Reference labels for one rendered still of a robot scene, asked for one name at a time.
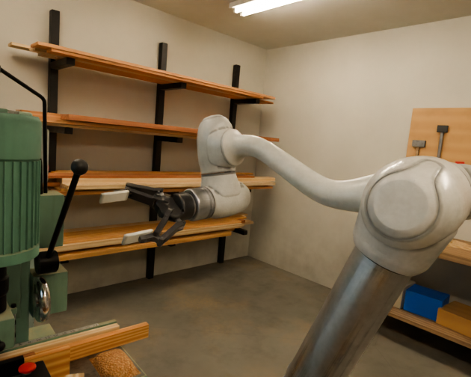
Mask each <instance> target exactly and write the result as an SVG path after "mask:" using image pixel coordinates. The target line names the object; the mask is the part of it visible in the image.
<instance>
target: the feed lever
mask: <svg viewBox="0 0 471 377"><path fill-rule="evenodd" d="M71 171H72V172H73V173H74V174H73V178H72V180H71V183H70V187H69V189H68V192H67V196H66V198H65V200H64V204H63V206H62V209H61V213H60V215H59V218H58V222H57V224H56V227H55V231H54V233H53V236H52V239H51V242H50V244H49V248H48V250H47V251H40V252H39V254H38V255H37V256H36V257H35V258H34V269H35V272H36V273H37V274H38V275H40V274H45V273H50V272H56V271H57V270H58V268H59V257H58V252H57V251H56V250H54V249H55V245H56V242H57V240H58V237H59V234H60V231H61V228H62V226H63V223H64V219H65V218H66V215H67V211H68V209H69V207H70V203H71V200H72V199H73V195H74V192H75V190H76V186H77V184H78V181H79V178H80V176H81V175H83V174H86V173H87V171H88V163H87V162H86V161H85V160H83V159H76V160H74V161H73V162H72V164H71Z"/></svg>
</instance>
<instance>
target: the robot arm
mask: <svg viewBox="0 0 471 377"><path fill-rule="evenodd" d="M197 156H198V162H199V166H200V172H201V185H200V187H198V188H188V189H186V190H184V192H180V193H175V194H172V195H171V196H165V195H164V194H163V190H164V189H163V188H153V187H149V186H142V185H138V184H134V183H126V186H125V188H124V189H121V190H114V191H113V192H106V193H101V196H100V199H99V203H110V202H116V201H122V200H127V198H130V199H133V200H136V201H138V202H141V203H145V204H147V205H149V206H150V207H151V208H153V209H154V210H155V211H156V212H157V213H158V216H159V218H162V220H161V221H160V223H159V224H158V226H157V228H156V229H155V230H154V232H153V229H149V230H142V231H138V232H134V233H128V234H124V236H123V240H122V242H121V244H122V245H128V244H131V243H134V242H140V243H145V242H151V241H152V242H155V243H156V244H157V246H158V247H161V246H162V245H163V244H164V243H165V242H166V241H167V240H169V239H170V238H171V237H172V236H173V235H174V234H175V233H176V232H179V231H181V230H183V228H184V226H185V224H186V221H185V220H189V221H197V220H201V219H207V218H226V217H228V216H231V215H235V214H237V213H239V212H241V211H243V210H244V209H246V208H247V207H248V205H249V203H250V190H249V188H248V187H247V186H246V185H245V184H243V183H241V182H240V181H238V178H237V176H236V166H237V165H240V164H241V163H242V162H243V161H244V158H245V157H247V156H252V157H255V158H257V159H259V160H260V161H262V162H263V163H265V164H266V165H267V166H268V167H269V168H271V169H272V170H273V171H275V172H276V173H277V174H279V175H280V176H281V177H282V178H283V179H285V180H286V181H287V182H288V183H290V184H291V185H293V186H294V187H295V188H296V189H297V190H299V191H300V192H302V193H303V194H305V195H306V196H307V197H309V198H310V199H312V200H314V201H316V202H317V203H320V204H322V205H325V206H329V207H331V208H334V209H341V210H346V211H351V212H358V215H357V220H356V222H355V225H354V230H353V237H354V244H355V246H354V249H353V251H352V252H351V254H350V256H349V258H348V260H347V262H346V263H345V265H344V267H343V269H342V271H341V272H340V274H339V277H338V278H337V280H336V282H335V284H334V285H333V288H332V289H331V291H330V293H329V295H328V297H327V298H326V300H325V302H324V304H323V305H322V307H321V309H320V311H319V313H318V315H317V317H316V318H315V321H314V323H313V324H312V326H311V328H310V330H309V331H308V333H307V335H306V337H305V339H304V341H303V342H302V344H301V347H300V348H299V350H298V352H297V354H296V356H295V357H294V359H293V360H292V361H291V362H290V364H289V365H288V367H287V370H286V374H285V375H284V376H283V377H349V376H350V374H351V372H352V370H353V369H354V368H355V366H356V364H357V362H358V361H359V359H360V358H361V356H362V355H363V353H364V352H365V350H366V348H367V347H368V345H369V344H370V342H371V341H372V338H373V337H374V336H375V334H376V332H377V331H378V329H379V328H380V326H381V324H382V323H383V321H384V320H385V318H386V317H387V315H388V313H389V312H390V310H391V309H392V307H393V305H394V304H395V302H396V300H397V299H398V297H399V296H400V294H401V292H402V291H403V289H404V288H405V286H406V285H407V283H408V281H409V280H410V278H411V277H412V276H416V275H419V274H421V273H423V272H425V271H426V270H428V269H429V268H430V266H431V265H432V264H433V262H434V261H435V260H436V259H437V258H438V257H439V255H440V254H441V253H442V252H443V250H444V249H445V248H446V246H447V245H448V244H449V243H450V242H451V241H452V239H453V238H454V237H455V236H456V234H457V232H458V228H459V227H460V226H461V225H462V224H463V223H464V221H465V220H469V219H471V165H466V164H457V163H453V162H448V161H446V160H445V159H441V158H437V157H433V156H411V157H406V158H403V159H398V160H395V161H393V162H390V163H389V164H387V165H385V166H383V167H382V168H381V169H380V170H378V171H377V172H376V173H375V174H372V175H368V176H365V177H359V178H356V179H352V180H341V181H340V180H331V179H328V178H327V177H323V176H322V175H320V174H318V173H316V172H315V171H314V170H312V169H310V168H308V167H307V166H306V165H304V164H303V163H301V162H299V161H298V160H297V159H295V158H294V157H292V156H290V155H289V154H288V153H286V152H285V151H283V150H281V149H280V148H279V147H277V146H276V145H274V144H272V143H271V142H270V141H267V140H265V139H264V138H260V137H257V136H254V135H242V134H241V133H240V132H239V131H238V130H236V129H233V127H232V124H231V122H229V121H228V119H227V118H226V117H224V116H222V115H219V114H216V115H212V116H208V117H206V118H204V119H203V121H202V122H201V123H200V125H199V128H198V131H197ZM228 171H231V172H228ZM221 172H223V173H221ZM213 173H215V174H213ZM130 193H131V194H130ZM155 200H157V202H156V204H154V201H155ZM168 221H173V222H176V223H175V224H174V225H173V226H172V227H171V228H169V229H168V230H167V231H166V232H165V233H163V234H162V235H161V236H160V235H159V234H160V233H161V231H162V230H163V228H164V226H165V225H166V223H167V222H168Z"/></svg>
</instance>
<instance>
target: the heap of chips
mask: <svg viewBox="0 0 471 377"><path fill-rule="evenodd" d="M89 360H90V362H91V363H92V364H93V366H94V367H95V369H96V371H97V372H98V373H99V375H100V376H101V377H133V376H136V375H139V374H141V373H140V371H139V370H138V369H137V368H136V366H135V365H134V364H133V362H132V360H131V359H130V358H129V357H128V356H127V354H126V353H125V352H124V351H123V350H121V349H111V350H108V351H106V352H102V353H100V354H98V355H97V356H96V357H95V358H91V359H89Z"/></svg>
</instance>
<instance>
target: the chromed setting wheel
mask: <svg viewBox="0 0 471 377"><path fill-rule="evenodd" d="M34 285H35V293H34V294H33V304H34V311H33V315H34V318H35V319H36V321H37V322H39V323H44V322H45V321H46V320H47V319H48V318H49V315H50V312H51V295H50V290H49V285H48V282H47V280H46V279H45V278H44V277H42V276H39V277H36V278H35V279H34Z"/></svg>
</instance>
